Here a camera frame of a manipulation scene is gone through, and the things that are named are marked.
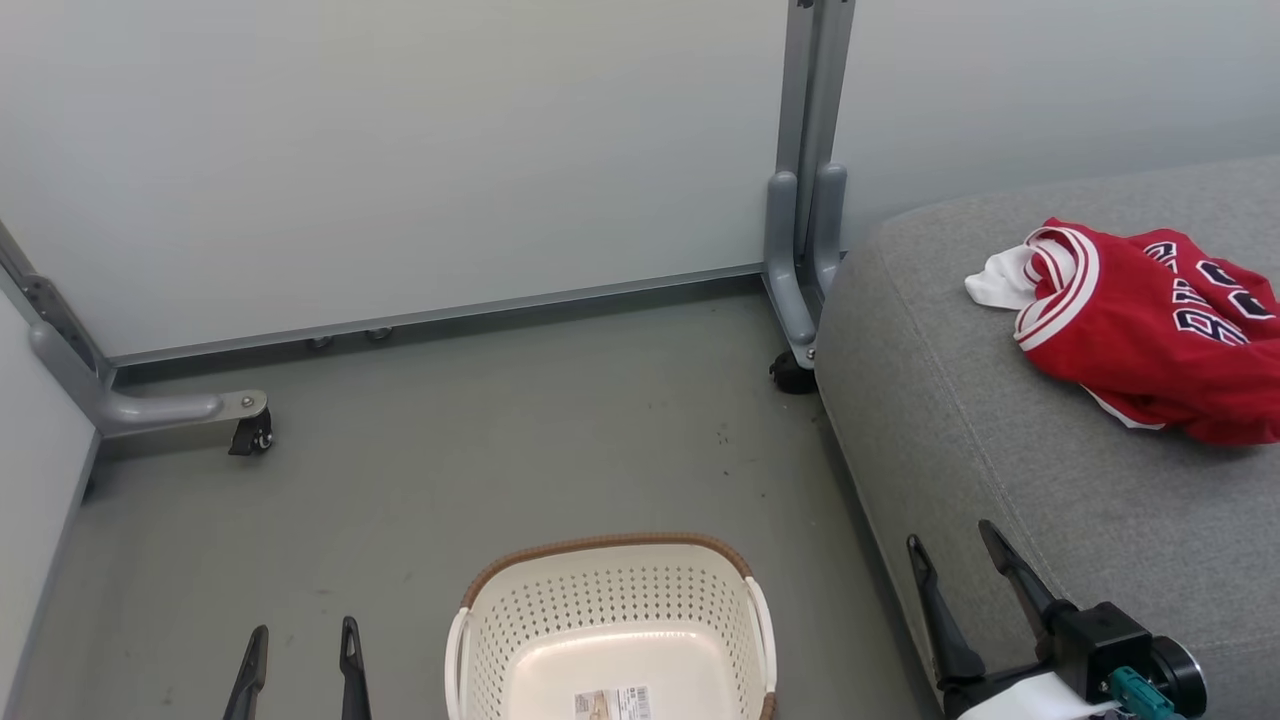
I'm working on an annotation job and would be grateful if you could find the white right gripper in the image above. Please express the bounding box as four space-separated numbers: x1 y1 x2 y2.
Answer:
906 519 1123 720

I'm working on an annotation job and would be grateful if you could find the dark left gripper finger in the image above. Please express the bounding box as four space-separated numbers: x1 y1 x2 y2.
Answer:
221 625 270 720
339 616 373 720

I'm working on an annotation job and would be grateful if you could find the red and white jersey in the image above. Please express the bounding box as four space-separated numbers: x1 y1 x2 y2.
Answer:
964 217 1280 448

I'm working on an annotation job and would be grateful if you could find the grey fabric sofa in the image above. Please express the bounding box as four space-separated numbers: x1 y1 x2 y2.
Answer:
814 154 1280 720

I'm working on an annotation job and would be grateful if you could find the black caster wheel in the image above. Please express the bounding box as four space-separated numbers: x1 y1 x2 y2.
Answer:
227 407 275 458
767 349 820 396

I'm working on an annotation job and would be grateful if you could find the paper label sticker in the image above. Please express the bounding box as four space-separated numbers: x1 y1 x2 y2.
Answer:
573 684 654 720

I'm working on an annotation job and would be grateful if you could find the white perforated laundry basket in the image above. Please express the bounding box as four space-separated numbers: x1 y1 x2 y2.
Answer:
444 531 780 720

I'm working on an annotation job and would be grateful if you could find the teal right camera connector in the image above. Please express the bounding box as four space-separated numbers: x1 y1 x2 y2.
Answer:
1107 667 1178 720

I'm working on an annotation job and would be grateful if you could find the grey partition bottom rail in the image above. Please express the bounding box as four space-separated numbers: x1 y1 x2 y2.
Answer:
104 261 772 367

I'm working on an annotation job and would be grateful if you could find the grey partition post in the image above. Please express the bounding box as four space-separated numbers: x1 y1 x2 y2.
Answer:
762 0 858 370

